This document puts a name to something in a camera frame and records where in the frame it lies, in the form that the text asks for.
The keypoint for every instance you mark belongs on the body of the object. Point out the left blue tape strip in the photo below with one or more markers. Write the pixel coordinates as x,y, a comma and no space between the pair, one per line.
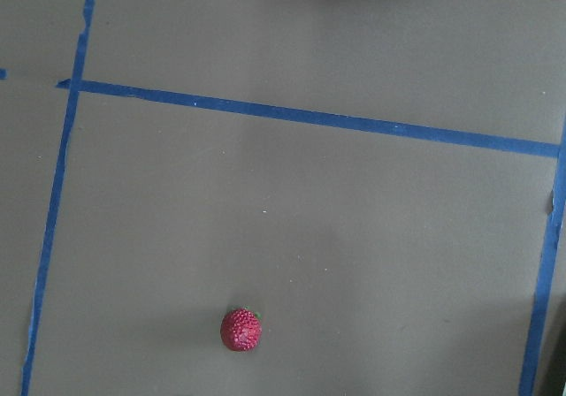
43,267

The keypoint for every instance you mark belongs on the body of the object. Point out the red strawberry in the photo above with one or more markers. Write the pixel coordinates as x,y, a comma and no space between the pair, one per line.
241,329

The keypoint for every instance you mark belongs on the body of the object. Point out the long blue tape strip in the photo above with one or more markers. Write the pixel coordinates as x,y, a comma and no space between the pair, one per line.
319,118

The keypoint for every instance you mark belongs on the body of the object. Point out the crossing blue tape strip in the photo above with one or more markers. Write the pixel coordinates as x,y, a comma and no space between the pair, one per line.
542,293

